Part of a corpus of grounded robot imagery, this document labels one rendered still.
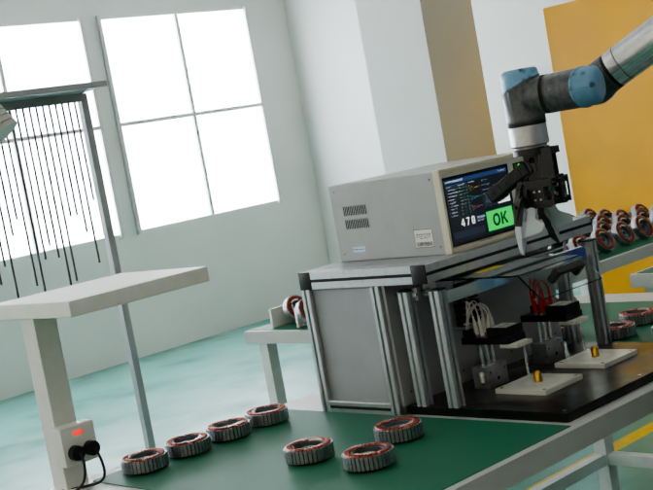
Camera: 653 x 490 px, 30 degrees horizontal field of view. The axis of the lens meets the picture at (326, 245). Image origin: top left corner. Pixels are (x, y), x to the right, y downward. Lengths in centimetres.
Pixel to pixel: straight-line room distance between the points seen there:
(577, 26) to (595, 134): 60
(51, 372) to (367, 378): 78
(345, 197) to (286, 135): 786
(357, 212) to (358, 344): 34
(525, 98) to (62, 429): 127
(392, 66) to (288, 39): 413
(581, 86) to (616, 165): 457
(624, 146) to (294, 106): 487
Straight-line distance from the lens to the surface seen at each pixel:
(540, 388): 290
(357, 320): 303
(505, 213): 310
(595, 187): 699
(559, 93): 234
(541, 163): 238
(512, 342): 297
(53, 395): 287
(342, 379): 312
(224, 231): 1045
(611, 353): 317
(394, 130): 719
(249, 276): 1059
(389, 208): 305
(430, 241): 298
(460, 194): 298
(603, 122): 690
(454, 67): 710
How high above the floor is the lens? 143
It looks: 5 degrees down
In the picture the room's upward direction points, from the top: 10 degrees counter-clockwise
